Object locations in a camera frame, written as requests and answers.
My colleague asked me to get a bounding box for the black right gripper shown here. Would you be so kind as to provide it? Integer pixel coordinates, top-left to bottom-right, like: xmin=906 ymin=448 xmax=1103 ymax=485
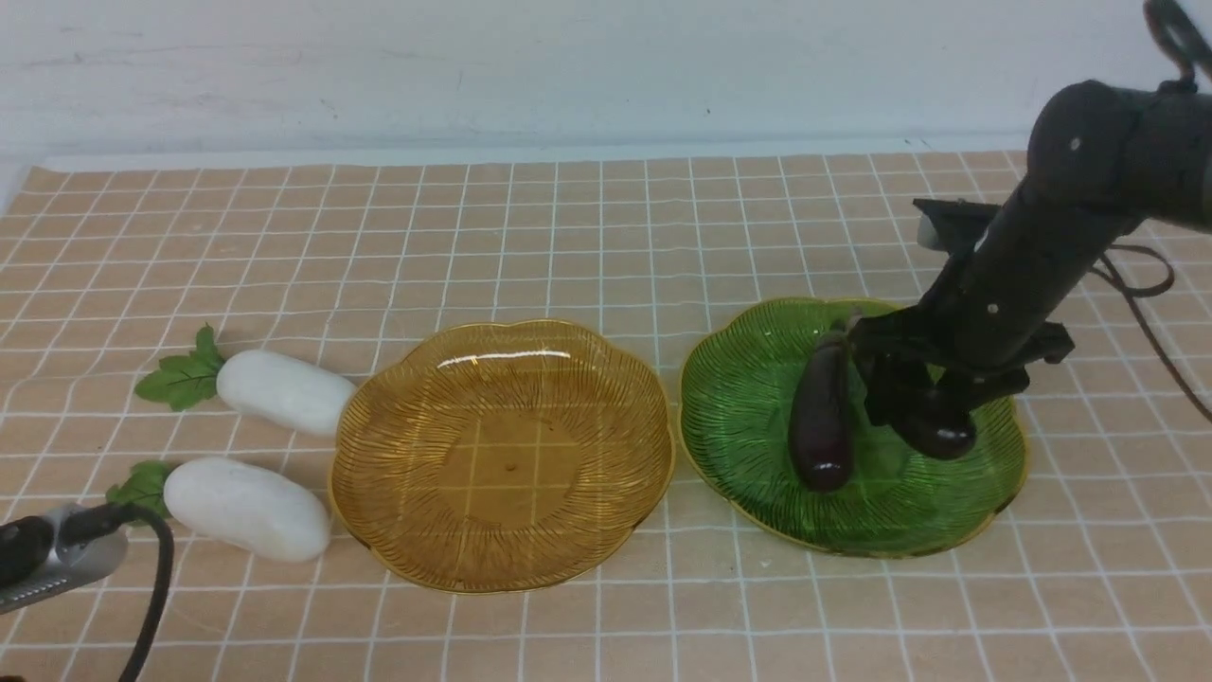
xmin=846 ymin=285 xmax=1075 ymax=426

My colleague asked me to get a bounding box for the purple eggplant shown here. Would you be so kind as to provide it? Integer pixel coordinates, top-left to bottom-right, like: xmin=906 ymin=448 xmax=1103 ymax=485
xmin=888 ymin=386 xmax=977 ymax=462
xmin=788 ymin=327 xmax=854 ymax=494

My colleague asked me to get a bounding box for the white radish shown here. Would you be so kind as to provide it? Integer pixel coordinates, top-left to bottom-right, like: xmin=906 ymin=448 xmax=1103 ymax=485
xmin=135 ymin=323 xmax=358 ymax=439
xmin=105 ymin=457 xmax=330 ymax=563

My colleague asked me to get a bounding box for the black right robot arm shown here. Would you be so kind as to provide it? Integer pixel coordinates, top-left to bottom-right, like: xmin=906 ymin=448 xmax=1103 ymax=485
xmin=851 ymin=81 xmax=1211 ymax=426

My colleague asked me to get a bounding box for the green plastic plate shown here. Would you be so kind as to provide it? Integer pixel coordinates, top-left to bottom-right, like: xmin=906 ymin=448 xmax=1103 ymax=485
xmin=680 ymin=296 xmax=1033 ymax=560

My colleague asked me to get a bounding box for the checkered orange tablecloth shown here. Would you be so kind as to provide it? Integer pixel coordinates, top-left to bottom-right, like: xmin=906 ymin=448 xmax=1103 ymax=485
xmin=1 ymin=151 xmax=1210 ymax=681

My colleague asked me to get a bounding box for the amber plastic plate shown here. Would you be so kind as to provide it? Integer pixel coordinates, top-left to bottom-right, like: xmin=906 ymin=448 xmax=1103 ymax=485
xmin=328 ymin=319 xmax=678 ymax=595

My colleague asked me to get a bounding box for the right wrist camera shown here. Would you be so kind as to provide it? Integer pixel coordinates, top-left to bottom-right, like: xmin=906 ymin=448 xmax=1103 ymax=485
xmin=911 ymin=197 xmax=1001 ymax=256

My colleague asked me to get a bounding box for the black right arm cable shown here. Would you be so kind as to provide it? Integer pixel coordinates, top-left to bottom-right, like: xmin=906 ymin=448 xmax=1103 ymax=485
xmin=1090 ymin=0 xmax=1212 ymax=424

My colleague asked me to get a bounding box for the black left camera cable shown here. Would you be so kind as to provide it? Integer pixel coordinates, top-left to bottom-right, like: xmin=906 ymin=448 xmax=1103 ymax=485
xmin=59 ymin=502 xmax=176 ymax=682

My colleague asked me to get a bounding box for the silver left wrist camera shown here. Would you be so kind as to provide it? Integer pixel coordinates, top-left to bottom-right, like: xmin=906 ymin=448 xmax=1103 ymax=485
xmin=1 ymin=502 xmax=128 ymax=617

